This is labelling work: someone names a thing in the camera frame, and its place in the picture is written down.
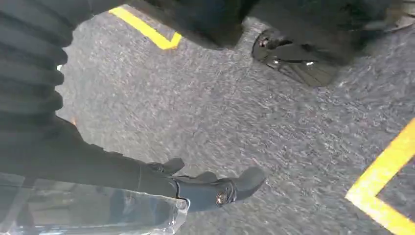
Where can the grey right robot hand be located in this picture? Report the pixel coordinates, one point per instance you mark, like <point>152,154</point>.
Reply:
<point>81,168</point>

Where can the black robot leg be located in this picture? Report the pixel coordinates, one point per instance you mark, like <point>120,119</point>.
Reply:
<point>324,19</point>

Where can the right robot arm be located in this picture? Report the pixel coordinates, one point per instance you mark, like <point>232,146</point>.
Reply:
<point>29,58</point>

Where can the black robot foot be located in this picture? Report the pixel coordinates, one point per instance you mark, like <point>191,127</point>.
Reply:
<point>291,65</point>

